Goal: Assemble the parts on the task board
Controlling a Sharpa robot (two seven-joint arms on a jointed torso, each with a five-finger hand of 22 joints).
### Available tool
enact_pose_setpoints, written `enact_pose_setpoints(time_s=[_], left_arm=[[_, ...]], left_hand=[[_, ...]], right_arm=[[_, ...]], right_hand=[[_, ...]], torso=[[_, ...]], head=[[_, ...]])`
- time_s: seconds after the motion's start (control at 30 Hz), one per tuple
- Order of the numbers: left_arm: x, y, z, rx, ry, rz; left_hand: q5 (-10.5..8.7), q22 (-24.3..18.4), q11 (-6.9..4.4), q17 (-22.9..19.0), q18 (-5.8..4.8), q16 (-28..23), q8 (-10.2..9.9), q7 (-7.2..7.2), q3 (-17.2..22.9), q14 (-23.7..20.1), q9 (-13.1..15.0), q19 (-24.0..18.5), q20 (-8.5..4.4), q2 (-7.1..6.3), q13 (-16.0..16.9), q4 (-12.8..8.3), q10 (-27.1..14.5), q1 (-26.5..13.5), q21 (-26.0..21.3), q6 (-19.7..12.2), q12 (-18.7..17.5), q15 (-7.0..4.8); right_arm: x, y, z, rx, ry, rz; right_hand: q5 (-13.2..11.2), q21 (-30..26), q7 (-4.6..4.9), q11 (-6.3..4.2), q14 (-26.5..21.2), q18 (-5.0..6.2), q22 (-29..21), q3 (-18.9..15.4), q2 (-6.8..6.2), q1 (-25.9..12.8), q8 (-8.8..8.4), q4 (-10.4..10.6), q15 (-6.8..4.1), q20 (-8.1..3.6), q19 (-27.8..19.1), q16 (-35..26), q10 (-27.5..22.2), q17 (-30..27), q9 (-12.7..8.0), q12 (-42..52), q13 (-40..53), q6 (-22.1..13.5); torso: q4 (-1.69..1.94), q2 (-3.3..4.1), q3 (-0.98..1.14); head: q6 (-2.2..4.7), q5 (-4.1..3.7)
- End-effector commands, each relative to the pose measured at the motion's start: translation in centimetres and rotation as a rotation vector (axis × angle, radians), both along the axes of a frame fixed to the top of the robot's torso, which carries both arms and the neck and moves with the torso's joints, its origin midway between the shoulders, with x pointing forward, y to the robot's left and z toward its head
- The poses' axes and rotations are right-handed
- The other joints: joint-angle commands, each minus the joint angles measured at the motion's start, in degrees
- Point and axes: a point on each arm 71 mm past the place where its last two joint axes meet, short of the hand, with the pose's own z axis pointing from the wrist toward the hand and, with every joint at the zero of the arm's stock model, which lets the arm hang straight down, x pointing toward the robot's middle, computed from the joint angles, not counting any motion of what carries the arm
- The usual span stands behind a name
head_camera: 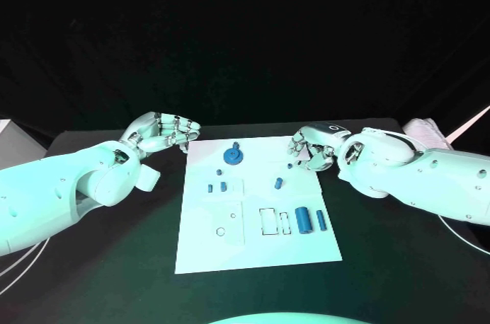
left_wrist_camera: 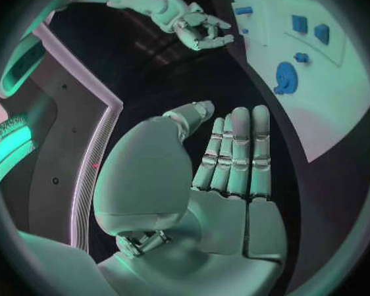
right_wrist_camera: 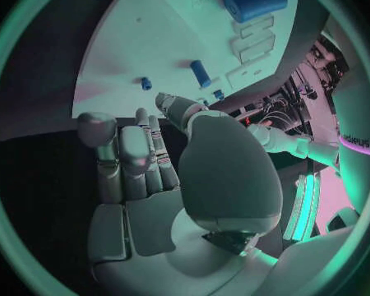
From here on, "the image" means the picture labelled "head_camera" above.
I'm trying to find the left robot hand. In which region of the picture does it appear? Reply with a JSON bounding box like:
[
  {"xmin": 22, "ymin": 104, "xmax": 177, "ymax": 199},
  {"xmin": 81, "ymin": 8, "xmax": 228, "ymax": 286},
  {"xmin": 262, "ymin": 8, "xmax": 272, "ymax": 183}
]
[{"xmin": 119, "ymin": 112, "xmax": 202, "ymax": 160}]

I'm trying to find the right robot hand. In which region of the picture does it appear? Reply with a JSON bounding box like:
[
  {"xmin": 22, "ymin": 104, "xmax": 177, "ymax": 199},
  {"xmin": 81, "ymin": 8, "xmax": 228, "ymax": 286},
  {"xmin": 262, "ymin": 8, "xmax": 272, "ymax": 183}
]
[{"xmin": 287, "ymin": 122, "xmax": 354, "ymax": 172}]

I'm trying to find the white task board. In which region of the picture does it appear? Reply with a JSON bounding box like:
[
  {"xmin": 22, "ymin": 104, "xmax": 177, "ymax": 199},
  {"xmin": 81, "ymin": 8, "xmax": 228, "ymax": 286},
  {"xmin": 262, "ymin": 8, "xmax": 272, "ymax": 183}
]
[{"xmin": 175, "ymin": 135, "xmax": 344, "ymax": 274}]

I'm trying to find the blue gear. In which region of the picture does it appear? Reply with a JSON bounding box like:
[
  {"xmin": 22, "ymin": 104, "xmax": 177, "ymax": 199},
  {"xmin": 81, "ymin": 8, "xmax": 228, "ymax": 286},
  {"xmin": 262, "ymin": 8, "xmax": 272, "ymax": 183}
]
[{"xmin": 223, "ymin": 148, "xmax": 246, "ymax": 166}]

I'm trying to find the white cloth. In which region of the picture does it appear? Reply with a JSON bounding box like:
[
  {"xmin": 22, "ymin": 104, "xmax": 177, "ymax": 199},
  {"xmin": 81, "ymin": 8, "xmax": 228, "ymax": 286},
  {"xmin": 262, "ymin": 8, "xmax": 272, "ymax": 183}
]
[{"xmin": 403, "ymin": 117, "xmax": 456, "ymax": 151}]

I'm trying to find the thick blue cylinder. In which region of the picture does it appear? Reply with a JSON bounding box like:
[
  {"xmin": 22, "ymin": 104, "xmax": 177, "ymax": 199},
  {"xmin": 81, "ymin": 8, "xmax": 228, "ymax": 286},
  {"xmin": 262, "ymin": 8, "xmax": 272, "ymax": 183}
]
[{"xmin": 295, "ymin": 206, "xmax": 313, "ymax": 235}]

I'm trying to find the white box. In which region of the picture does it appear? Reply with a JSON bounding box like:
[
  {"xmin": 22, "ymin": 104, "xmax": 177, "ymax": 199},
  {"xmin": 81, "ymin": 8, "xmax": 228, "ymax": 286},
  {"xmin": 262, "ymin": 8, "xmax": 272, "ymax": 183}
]
[{"xmin": 0, "ymin": 119, "xmax": 48, "ymax": 170}]

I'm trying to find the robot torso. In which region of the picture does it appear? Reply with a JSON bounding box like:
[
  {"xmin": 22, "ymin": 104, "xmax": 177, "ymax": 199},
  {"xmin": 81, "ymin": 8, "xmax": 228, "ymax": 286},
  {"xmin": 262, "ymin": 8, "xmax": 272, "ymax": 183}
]
[{"xmin": 208, "ymin": 312, "xmax": 370, "ymax": 324}]

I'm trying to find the white cable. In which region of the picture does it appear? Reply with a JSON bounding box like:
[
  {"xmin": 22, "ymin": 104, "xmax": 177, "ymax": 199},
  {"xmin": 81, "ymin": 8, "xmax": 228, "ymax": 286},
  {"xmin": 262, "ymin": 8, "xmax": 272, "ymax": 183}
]
[
  {"xmin": 0, "ymin": 243, "xmax": 42, "ymax": 277},
  {"xmin": 0, "ymin": 236, "xmax": 53, "ymax": 295},
  {"xmin": 437, "ymin": 214, "xmax": 490, "ymax": 252}
]

